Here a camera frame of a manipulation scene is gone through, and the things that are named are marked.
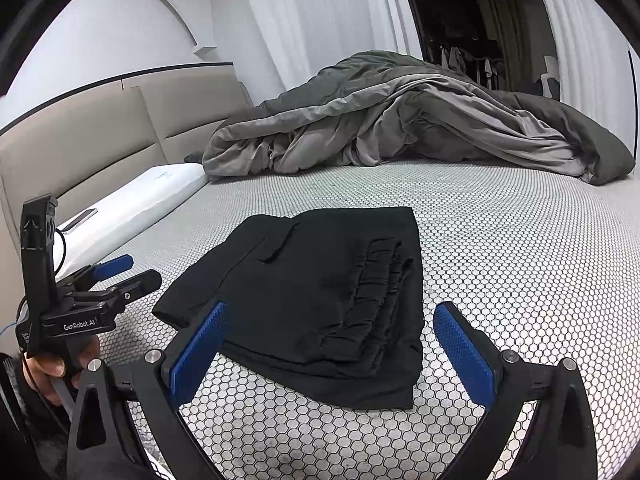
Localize grey rumpled duvet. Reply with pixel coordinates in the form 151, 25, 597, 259
202, 51, 634, 185

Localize white pillow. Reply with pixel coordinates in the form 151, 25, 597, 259
53, 162, 207, 278

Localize black pants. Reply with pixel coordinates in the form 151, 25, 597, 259
153, 207, 424, 411

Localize beige upholstered headboard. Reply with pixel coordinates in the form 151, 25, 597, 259
0, 62, 254, 252

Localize left hand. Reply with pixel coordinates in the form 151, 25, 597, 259
22, 335, 101, 406

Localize white curtain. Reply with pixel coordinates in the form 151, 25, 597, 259
248, 0, 423, 90

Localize dark open wardrobe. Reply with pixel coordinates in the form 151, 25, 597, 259
409, 0, 560, 99

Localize white dotted mattress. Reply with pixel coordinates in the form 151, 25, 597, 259
68, 162, 639, 479

